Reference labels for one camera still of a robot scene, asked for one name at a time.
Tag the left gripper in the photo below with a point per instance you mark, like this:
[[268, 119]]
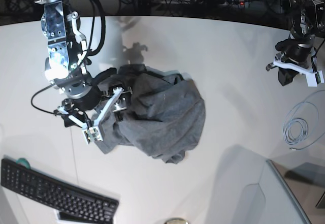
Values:
[[294, 51]]

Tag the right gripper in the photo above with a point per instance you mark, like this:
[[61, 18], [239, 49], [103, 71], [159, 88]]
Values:
[[84, 94]]

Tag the grey t-shirt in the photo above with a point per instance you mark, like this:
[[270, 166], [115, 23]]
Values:
[[165, 119]]

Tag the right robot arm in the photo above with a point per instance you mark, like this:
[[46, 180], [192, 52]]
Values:
[[68, 57]]

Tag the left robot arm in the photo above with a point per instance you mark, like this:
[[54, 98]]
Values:
[[307, 20]]

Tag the green tape roll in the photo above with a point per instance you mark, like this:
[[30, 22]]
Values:
[[23, 162]]

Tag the black power strip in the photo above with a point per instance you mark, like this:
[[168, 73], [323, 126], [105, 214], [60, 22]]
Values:
[[226, 3]]

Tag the black keyboard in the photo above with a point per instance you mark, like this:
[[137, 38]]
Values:
[[73, 201]]

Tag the round metal tin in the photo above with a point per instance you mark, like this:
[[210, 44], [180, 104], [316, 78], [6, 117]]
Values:
[[176, 220]]

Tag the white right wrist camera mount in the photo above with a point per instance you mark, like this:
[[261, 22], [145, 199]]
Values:
[[118, 100]]

